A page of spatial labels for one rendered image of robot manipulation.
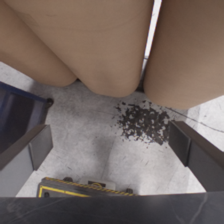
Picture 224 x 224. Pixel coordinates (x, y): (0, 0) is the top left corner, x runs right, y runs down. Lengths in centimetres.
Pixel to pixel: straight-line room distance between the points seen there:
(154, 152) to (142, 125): 23
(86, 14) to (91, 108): 104
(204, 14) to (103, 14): 19
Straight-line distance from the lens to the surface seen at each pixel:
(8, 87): 103
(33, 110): 141
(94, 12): 37
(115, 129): 129
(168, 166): 135
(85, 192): 107
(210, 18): 37
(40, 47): 82
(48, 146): 17
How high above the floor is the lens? 129
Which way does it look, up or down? 80 degrees down
